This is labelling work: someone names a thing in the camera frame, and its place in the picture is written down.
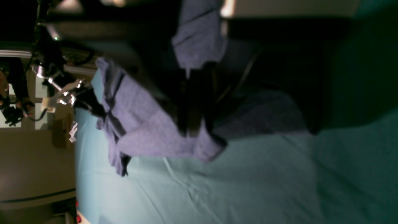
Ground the teal table cloth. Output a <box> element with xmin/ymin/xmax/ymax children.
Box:
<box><xmin>75</xmin><ymin>0</ymin><xmax>398</xmax><ymax>224</ymax></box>

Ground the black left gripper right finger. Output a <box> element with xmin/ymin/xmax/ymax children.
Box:
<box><xmin>210</xmin><ymin>19</ymin><xmax>352</xmax><ymax>137</ymax></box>

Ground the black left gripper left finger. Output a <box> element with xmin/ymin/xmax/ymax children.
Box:
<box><xmin>47</xmin><ymin>19</ymin><xmax>201</xmax><ymax>137</ymax></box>

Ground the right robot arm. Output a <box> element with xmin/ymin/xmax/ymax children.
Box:
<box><xmin>1</xmin><ymin>0</ymin><xmax>105</xmax><ymax>127</ymax></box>

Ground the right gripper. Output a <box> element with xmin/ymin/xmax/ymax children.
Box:
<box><xmin>41</xmin><ymin>78</ymin><xmax>106</xmax><ymax>118</ymax></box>

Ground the blue-grey T-shirt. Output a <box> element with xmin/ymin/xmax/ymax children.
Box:
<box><xmin>94</xmin><ymin>0</ymin><xmax>307</xmax><ymax>177</ymax></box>

